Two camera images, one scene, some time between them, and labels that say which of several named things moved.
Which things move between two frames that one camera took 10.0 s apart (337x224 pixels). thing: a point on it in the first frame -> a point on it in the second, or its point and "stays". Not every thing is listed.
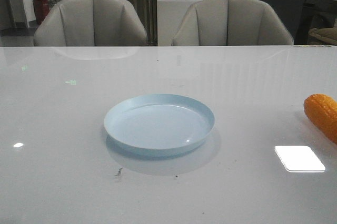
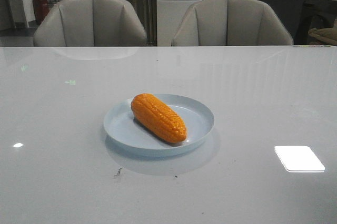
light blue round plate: (159, 122) stays
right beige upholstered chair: (229, 20) stays
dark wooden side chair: (317, 12) stays
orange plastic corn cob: (321, 110) -> (160, 116)
